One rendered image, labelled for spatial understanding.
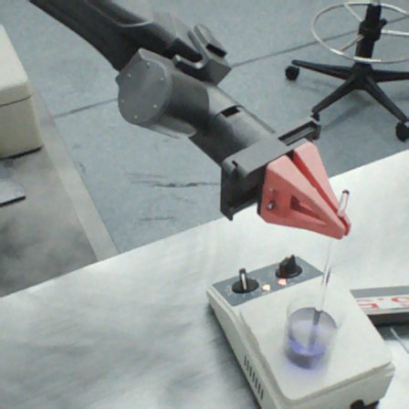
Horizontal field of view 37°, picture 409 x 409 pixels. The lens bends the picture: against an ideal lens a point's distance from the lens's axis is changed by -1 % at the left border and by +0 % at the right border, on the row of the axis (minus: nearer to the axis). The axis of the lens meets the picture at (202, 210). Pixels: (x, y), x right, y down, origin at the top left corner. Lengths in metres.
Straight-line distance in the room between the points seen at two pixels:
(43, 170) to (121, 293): 0.80
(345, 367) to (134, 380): 0.23
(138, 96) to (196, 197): 1.42
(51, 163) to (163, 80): 1.06
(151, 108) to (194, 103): 0.04
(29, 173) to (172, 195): 0.56
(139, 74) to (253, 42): 2.13
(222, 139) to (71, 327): 0.33
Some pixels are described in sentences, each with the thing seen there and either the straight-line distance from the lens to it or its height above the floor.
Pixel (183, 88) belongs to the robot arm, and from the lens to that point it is 0.53.
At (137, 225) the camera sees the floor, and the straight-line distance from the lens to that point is 1.87.
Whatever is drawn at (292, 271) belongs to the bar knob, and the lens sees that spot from 0.73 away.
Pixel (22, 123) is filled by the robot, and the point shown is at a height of 0.46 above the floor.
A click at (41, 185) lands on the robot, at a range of 1.51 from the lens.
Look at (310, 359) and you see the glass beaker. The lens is 0.60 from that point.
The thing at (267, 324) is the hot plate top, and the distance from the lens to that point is 0.65.
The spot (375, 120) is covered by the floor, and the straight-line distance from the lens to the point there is 2.30.
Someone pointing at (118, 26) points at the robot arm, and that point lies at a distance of 0.59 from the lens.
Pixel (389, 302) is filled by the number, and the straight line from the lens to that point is 0.77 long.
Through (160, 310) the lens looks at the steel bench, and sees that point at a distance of 0.76.
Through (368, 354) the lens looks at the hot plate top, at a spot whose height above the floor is 0.84.
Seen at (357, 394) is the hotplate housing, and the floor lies 0.80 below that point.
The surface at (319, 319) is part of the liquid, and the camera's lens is 0.60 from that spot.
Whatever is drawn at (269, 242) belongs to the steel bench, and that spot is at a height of 0.75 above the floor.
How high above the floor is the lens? 1.38
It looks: 47 degrees down
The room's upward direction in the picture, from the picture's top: 1 degrees counter-clockwise
